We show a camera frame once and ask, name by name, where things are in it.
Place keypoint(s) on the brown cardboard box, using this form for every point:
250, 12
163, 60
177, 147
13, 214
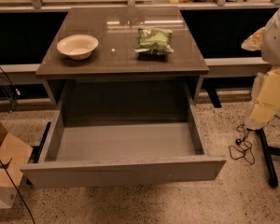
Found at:
13, 154

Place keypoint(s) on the open grey top drawer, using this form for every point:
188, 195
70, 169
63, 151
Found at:
123, 133

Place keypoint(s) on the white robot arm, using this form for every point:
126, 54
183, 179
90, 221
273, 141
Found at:
267, 40

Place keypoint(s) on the grey cabinet with glossy top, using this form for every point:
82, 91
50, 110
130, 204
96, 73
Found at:
114, 59

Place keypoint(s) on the black stand leg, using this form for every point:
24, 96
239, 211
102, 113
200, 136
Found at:
268, 152

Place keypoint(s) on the cream ceramic bowl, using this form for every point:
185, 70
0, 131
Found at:
77, 47

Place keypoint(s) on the green jalapeno chip bag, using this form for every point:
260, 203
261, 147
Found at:
154, 41

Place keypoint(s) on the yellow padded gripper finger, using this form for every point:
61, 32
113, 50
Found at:
265, 100

